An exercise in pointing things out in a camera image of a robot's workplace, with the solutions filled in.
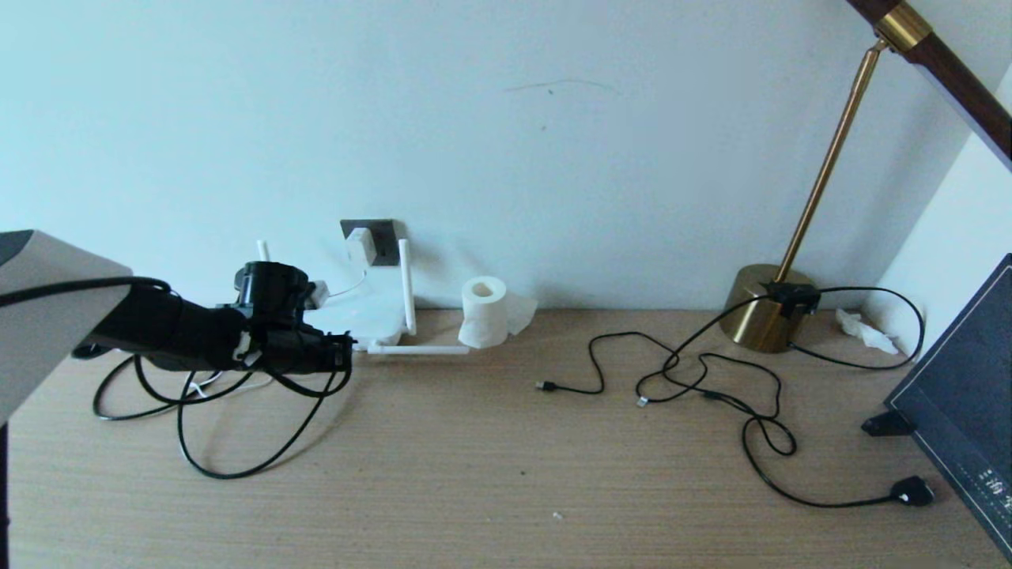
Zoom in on white router with antennas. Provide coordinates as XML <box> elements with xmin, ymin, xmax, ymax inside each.
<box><xmin>257</xmin><ymin>239</ymin><xmax>469</xmax><ymax>355</ymax></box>

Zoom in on black cables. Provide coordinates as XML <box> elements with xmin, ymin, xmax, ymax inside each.
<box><xmin>635</xmin><ymin>284</ymin><xmax>935</xmax><ymax>508</ymax></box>

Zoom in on brass desk lamp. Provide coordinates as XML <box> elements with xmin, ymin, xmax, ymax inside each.
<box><xmin>721</xmin><ymin>0</ymin><xmax>1012</xmax><ymax>354</ymax></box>

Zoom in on white power adapter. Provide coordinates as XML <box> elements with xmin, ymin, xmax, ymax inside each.
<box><xmin>346</xmin><ymin>228</ymin><xmax>376</xmax><ymax>267</ymax></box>

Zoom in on black braided left wrist cable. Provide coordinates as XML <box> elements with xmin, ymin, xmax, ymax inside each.
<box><xmin>133</xmin><ymin>354</ymin><xmax>353</xmax><ymax>405</ymax></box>

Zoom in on black ethernet cable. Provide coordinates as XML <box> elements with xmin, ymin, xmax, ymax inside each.
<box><xmin>93</xmin><ymin>338</ymin><xmax>358</xmax><ymax>480</ymax></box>

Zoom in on grey wall socket plate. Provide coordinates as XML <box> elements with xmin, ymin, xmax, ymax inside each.
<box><xmin>340</xmin><ymin>219</ymin><xmax>398</xmax><ymax>266</ymax></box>

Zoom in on white toilet paper roll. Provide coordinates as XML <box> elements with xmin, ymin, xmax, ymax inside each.
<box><xmin>457</xmin><ymin>276</ymin><xmax>538</xmax><ymax>350</ymax></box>

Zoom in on crumpled white tissue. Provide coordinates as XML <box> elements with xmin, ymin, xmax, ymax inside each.
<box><xmin>836</xmin><ymin>309</ymin><xmax>901</xmax><ymax>355</ymax></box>

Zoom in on thin black usb cable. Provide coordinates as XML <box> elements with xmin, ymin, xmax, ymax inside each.
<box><xmin>536</xmin><ymin>330</ymin><xmax>798</xmax><ymax>458</ymax></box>

